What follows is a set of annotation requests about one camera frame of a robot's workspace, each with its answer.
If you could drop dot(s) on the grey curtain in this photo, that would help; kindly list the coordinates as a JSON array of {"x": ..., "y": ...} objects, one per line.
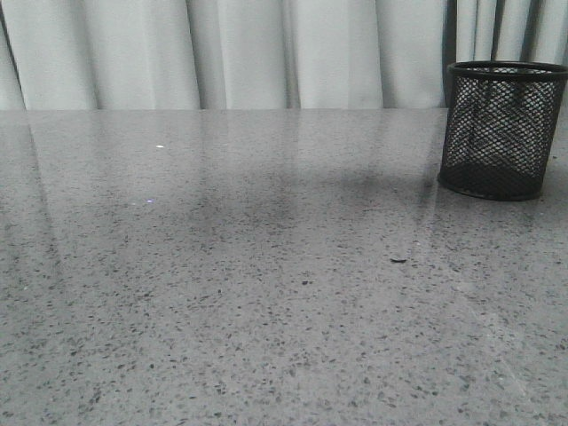
[{"x": 260, "y": 54}]

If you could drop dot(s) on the black mesh pen bucket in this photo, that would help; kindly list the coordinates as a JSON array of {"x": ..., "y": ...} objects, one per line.
[{"x": 500, "y": 127}]

